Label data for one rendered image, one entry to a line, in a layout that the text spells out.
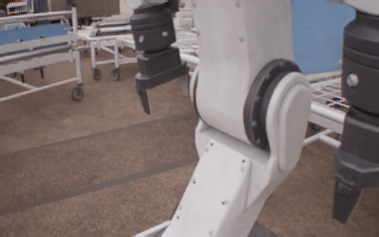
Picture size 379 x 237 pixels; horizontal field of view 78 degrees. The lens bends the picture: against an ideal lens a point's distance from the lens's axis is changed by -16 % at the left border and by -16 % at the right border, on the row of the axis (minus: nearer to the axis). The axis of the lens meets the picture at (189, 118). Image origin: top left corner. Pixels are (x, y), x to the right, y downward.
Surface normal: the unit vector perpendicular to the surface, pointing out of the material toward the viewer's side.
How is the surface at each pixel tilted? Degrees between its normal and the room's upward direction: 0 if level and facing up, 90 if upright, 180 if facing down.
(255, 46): 90
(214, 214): 60
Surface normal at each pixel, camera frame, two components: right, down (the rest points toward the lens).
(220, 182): -0.69, -0.27
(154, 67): 0.61, 0.29
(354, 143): -0.78, 0.40
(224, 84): -0.80, 0.16
